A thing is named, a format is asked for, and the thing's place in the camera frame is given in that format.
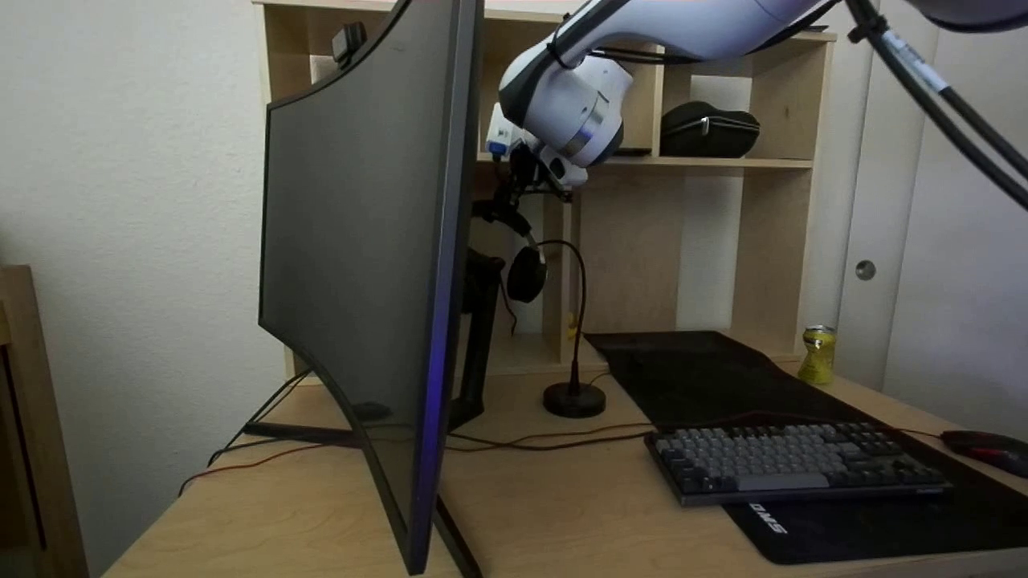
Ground black bag on shelf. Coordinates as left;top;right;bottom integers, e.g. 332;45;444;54
658;98;762;157

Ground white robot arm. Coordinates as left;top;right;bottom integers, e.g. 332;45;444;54
499;0;1028;205

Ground white door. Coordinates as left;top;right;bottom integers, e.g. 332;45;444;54
839;45;1028;438

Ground wooden drawer cabinet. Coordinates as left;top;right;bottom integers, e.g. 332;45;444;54
0;267;85;578

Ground grey mechanical keyboard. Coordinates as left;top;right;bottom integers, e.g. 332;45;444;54
646;421;951;504

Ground black computer mouse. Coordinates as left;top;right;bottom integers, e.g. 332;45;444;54
940;430;1028;477

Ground black headset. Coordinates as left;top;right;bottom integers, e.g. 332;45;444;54
473;199;546;301

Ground black gooseneck desk microphone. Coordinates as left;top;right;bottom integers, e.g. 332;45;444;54
541;245;608;416

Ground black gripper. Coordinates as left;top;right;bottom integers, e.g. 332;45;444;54
494;143;559;214

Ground wooden desk hutch shelves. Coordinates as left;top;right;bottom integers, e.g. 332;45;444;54
253;0;834;354

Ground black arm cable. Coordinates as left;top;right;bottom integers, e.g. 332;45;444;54
845;0;1028;212

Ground yellow drink can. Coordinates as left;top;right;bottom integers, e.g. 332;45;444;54
798;324;834;384

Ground black curved monitor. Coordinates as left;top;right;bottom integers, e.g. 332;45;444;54
256;0;482;573

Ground brown desk cable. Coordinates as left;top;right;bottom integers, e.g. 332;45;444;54
174;421;654;497

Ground black desk mat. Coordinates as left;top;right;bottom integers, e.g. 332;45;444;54
592;332;1028;566

